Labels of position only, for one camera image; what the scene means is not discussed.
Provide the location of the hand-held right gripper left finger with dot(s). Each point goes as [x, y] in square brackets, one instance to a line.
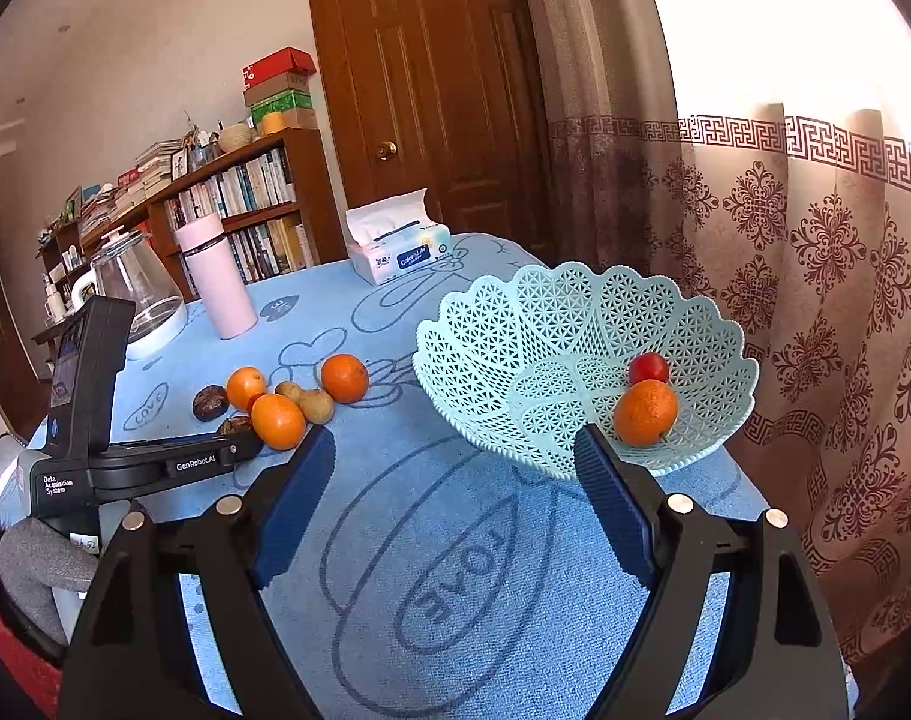
[294, 510]

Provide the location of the orange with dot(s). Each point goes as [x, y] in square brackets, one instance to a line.
[278, 421]
[344, 378]
[645, 412]
[246, 388]

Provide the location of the patterned beige curtain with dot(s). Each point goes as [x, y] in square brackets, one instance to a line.
[800, 240]

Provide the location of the woven round pot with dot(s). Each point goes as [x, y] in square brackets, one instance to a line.
[235, 136]

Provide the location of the blue printed tablecloth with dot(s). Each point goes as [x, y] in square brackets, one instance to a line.
[440, 540]

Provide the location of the pink thermos bottle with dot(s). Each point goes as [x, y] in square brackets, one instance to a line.
[219, 277]

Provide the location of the red box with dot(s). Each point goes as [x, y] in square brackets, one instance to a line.
[275, 64]

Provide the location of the stack of books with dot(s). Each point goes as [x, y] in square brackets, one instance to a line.
[140, 180]

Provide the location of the person's left forearm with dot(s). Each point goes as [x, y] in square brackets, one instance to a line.
[47, 559]

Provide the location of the dark brown passion fruit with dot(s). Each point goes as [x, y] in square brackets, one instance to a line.
[236, 425]
[210, 403]

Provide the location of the glass electric kettle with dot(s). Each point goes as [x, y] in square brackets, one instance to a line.
[136, 292]

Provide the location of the light green lattice plastic basket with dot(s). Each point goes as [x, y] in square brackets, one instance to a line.
[515, 360]

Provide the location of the red tomato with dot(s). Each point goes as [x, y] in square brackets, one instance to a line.
[648, 367]

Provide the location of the green box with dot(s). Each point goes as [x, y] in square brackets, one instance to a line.
[283, 103]

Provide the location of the brass door knob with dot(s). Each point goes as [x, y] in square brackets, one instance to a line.
[384, 150]

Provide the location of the brown wooden bookshelf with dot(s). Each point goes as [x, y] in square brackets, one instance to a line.
[316, 187]

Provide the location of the yellow cylinder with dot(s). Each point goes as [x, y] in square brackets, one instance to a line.
[273, 123]

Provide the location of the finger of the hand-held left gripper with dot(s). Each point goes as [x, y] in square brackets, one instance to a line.
[193, 461]

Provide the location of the white tissue pack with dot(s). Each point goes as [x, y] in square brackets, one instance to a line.
[399, 247]

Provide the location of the small brown pear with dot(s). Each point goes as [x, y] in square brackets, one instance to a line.
[289, 391]

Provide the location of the row of shelved books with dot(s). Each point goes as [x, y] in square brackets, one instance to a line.
[275, 247]
[238, 187]

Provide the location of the brown wooden door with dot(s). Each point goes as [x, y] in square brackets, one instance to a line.
[440, 75]

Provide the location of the tan box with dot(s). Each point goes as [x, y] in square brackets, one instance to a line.
[279, 84]

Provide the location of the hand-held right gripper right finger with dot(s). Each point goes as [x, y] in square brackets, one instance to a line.
[612, 502]

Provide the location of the red garment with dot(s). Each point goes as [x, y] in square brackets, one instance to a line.
[13, 645]

